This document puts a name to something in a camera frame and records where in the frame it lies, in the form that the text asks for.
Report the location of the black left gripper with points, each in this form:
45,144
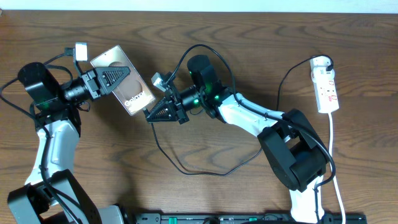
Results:
96,81

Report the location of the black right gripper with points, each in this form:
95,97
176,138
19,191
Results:
171,114

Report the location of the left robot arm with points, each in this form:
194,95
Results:
51,194

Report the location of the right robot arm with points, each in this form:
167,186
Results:
294,151

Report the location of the white power strip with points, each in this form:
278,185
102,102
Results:
323,78

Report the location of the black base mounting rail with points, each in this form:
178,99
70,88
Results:
156,218

